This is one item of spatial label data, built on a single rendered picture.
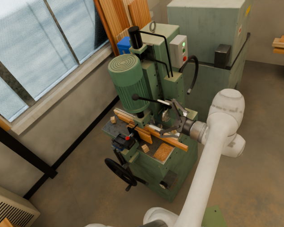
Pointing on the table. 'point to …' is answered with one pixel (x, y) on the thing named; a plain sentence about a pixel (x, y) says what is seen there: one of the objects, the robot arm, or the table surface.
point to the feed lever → (151, 100)
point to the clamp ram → (133, 133)
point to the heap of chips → (162, 152)
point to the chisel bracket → (143, 118)
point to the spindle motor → (129, 82)
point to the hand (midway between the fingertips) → (156, 113)
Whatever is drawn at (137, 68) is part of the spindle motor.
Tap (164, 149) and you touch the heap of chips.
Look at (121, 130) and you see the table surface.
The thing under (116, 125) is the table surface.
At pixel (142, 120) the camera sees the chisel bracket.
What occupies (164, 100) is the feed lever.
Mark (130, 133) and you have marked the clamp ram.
